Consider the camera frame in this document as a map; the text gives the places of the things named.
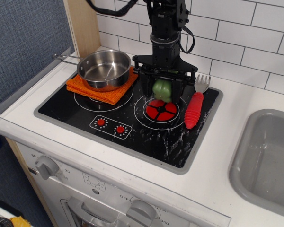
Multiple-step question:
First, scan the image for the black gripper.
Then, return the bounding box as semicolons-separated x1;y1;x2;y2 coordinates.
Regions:
133;33;198;104

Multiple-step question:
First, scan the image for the green toy bell pepper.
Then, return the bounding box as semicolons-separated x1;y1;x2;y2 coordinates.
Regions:
152;70;178;103

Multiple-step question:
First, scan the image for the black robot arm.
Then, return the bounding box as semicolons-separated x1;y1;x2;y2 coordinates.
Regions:
133;0;198;104

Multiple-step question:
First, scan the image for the black toy stove top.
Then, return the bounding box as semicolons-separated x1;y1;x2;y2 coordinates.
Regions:
34;81;223;174

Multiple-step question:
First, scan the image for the stainless steel saucepan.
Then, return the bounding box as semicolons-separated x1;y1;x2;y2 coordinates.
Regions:
52;49;132;93

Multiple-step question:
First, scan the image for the orange knitted cloth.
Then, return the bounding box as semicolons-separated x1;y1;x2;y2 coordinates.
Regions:
66;66;140;105

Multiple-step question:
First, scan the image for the wooden side panel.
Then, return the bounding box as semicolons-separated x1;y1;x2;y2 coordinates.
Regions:
63;0;101;58

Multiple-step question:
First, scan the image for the grey sink basin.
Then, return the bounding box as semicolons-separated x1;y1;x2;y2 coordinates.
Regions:
229;109;284;216

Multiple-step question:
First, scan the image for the grey oven temperature knob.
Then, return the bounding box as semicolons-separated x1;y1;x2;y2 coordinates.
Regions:
126;200;157;223

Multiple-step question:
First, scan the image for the grey timer knob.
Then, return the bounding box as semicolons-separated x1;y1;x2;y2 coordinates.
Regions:
35;156;59;180

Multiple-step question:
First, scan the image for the black and yellow object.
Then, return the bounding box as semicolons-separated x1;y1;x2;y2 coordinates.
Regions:
0;216;31;227

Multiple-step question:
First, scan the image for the fork with red handle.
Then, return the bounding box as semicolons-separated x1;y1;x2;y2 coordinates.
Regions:
184;74;211;129

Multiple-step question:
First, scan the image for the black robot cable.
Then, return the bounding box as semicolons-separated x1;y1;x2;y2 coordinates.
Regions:
86;0;195;54

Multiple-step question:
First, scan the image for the grey oven door handle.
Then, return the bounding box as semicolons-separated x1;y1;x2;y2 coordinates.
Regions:
67;197;127;227

